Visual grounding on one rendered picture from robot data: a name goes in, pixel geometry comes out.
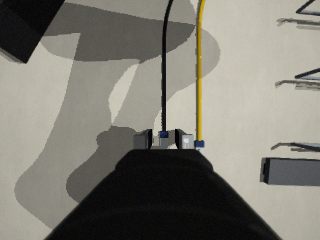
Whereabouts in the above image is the white network cable plug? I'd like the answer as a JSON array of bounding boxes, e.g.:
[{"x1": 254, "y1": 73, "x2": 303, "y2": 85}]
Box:
[{"x1": 194, "y1": 140, "x2": 204, "y2": 155}]

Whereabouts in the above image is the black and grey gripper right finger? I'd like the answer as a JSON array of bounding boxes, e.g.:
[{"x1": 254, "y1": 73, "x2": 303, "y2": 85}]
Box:
[{"x1": 175, "y1": 129, "x2": 194, "y2": 149}]

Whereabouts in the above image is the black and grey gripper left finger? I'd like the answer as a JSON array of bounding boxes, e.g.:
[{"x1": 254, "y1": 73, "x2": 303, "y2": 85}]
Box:
[{"x1": 133, "y1": 129, "x2": 153, "y2": 149}]

